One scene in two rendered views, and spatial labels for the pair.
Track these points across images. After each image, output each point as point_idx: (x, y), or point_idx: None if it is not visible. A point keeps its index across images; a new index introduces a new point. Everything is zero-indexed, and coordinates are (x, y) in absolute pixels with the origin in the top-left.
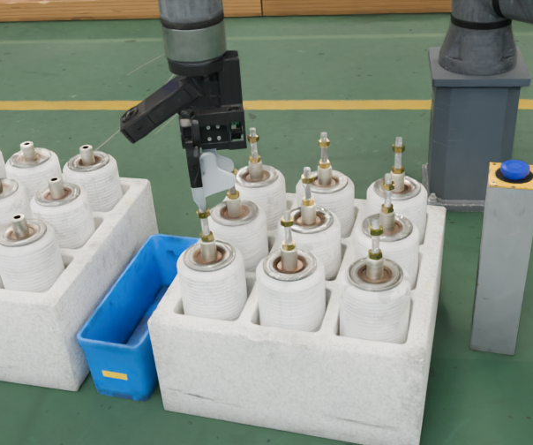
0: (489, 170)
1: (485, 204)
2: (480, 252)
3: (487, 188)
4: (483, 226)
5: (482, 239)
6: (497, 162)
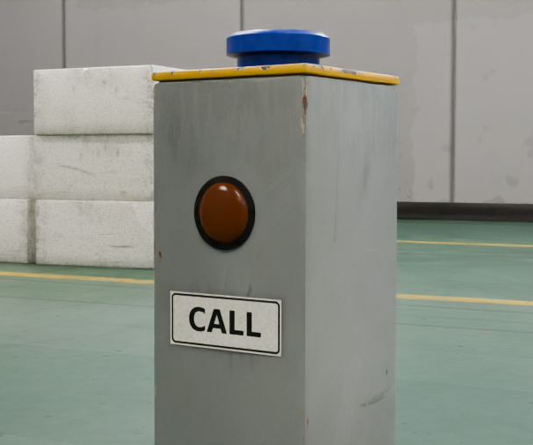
0: (346, 71)
1: (373, 193)
2: (380, 401)
3: (371, 124)
4: (364, 309)
5: (395, 319)
6: (283, 64)
